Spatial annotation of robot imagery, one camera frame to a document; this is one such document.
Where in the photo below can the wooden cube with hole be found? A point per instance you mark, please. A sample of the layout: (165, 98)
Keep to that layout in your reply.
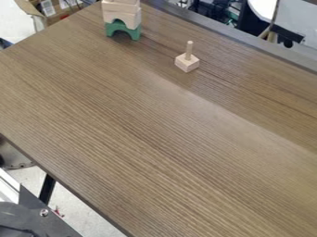
(186, 64)

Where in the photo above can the thin wooden cylinder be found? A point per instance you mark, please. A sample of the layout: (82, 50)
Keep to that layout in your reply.
(189, 49)

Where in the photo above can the green arch block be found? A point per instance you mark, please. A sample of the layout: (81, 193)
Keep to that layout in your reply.
(135, 31)

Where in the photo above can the light wooden arch block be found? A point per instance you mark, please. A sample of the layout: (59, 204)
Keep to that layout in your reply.
(131, 17)

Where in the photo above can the light wooden flat block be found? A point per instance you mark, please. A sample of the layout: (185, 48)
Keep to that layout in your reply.
(120, 6)

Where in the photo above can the cardboard box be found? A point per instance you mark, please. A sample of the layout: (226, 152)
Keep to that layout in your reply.
(51, 9)

